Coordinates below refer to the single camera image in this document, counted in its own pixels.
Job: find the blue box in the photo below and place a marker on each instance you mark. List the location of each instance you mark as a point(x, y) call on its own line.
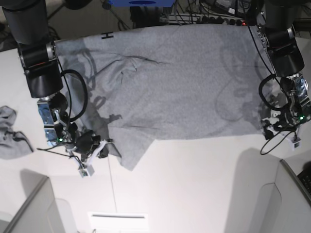
point(132, 3)

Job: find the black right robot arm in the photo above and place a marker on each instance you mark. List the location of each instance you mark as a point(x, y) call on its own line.
point(28, 23)

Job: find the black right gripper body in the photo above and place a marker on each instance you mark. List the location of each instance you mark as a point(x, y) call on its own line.
point(85, 143)

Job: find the grey partition panel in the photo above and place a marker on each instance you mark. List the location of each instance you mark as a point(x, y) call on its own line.
point(41, 212)
point(271, 200)

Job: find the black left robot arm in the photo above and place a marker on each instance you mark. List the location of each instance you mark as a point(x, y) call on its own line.
point(284, 55)

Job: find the grey left partition panel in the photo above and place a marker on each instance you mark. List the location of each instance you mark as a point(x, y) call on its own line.
point(41, 212)

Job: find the black keyboard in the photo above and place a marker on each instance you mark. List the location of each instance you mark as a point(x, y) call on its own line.
point(305, 178)

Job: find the crumpled grey garment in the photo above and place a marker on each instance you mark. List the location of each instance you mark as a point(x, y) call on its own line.
point(13, 144)

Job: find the grey T-shirt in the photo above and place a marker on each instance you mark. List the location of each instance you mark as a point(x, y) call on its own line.
point(113, 93)

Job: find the black power strip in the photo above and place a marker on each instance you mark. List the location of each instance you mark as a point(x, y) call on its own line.
point(187, 18)

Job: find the grey right partition panel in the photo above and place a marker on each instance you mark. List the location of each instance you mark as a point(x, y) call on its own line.
point(271, 200)

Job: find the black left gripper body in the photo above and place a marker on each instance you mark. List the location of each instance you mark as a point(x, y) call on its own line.
point(275, 124)

